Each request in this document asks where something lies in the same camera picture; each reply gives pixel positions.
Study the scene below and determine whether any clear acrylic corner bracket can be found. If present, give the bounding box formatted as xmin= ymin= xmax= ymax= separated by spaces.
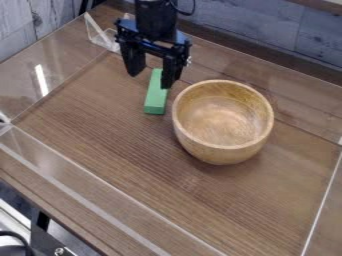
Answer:
xmin=84 ymin=12 xmax=120 ymax=53

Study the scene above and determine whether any clear acrylic front wall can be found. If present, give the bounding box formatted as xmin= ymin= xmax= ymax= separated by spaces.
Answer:
xmin=0 ymin=124 xmax=227 ymax=256

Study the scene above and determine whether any wooden bowl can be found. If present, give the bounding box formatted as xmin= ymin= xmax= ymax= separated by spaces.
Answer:
xmin=173 ymin=80 xmax=274 ymax=165

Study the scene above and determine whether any green rectangular stick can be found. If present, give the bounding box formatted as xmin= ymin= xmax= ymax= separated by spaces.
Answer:
xmin=143 ymin=69 xmax=169 ymax=115

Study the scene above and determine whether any black table leg bracket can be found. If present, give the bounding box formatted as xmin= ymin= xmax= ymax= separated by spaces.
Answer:
xmin=30 ymin=208 xmax=78 ymax=256

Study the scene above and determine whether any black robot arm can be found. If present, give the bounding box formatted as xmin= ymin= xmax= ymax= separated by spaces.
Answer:
xmin=115 ymin=0 xmax=194 ymax=89

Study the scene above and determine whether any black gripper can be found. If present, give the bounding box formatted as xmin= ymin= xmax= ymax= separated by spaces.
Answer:
xmin=115 ymin=19 xmax=191 ymax=89

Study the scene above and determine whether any black cable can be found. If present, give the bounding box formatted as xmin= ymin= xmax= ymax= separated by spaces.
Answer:
xmin=0 ymin=230 xmax=32 ymax=256

